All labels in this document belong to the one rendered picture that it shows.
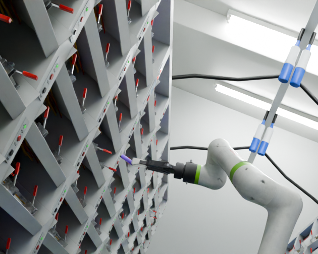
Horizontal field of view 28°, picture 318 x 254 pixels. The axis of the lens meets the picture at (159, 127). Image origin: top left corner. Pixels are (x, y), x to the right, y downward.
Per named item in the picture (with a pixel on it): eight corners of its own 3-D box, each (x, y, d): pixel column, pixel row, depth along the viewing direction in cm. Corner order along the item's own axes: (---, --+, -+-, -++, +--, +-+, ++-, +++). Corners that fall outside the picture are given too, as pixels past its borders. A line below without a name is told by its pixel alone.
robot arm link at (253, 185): (264, 212, 239) (281, 185, 237) (237, 198, 235) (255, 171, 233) (248, 194, 256) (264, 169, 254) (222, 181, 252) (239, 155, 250)
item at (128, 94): (131, 119, 309) (151, 100, 312) (124, 66, 252) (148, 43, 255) (102, 93, 313) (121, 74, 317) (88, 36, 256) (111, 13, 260)
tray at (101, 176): (99, 188, 297) (113, 174, 300) (83, 149, 240) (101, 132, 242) (68, 160, 302) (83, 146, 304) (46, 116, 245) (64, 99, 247)
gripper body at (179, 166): (184, 166, 292) (164, 162, 292) (184, 161, 284) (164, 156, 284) (181, 181, 289) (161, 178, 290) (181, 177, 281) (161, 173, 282)
